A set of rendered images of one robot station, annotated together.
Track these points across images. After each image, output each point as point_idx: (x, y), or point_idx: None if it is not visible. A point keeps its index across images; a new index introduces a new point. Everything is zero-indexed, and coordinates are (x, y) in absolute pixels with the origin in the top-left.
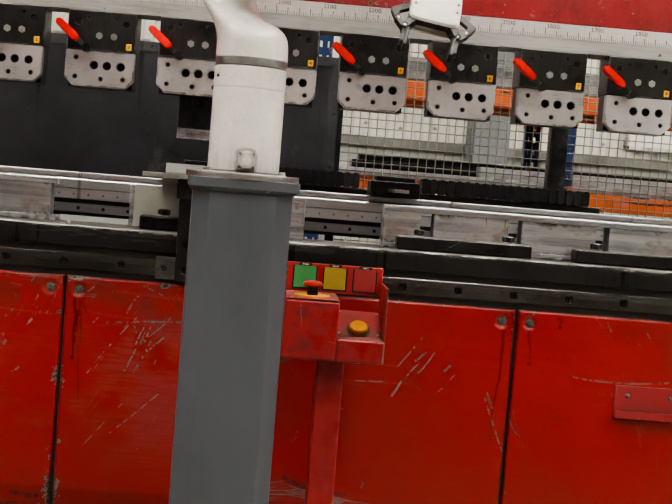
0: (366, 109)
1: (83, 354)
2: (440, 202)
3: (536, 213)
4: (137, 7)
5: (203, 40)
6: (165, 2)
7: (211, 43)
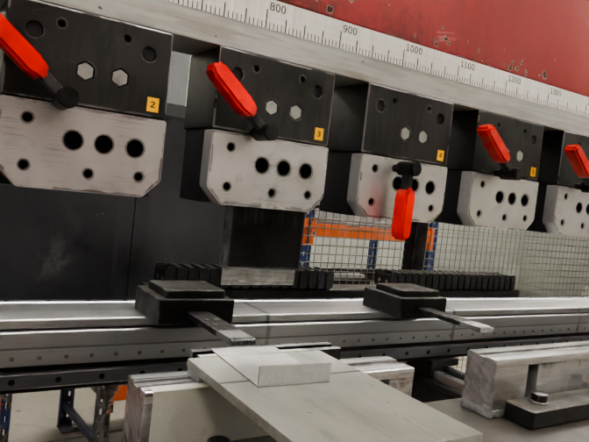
0: (496, 228)
1: None
2: (445, 311)
3: (518, 313)
4: (173, 17)
5: (294, 103)
6: (229, 16)
7: (306, 110)
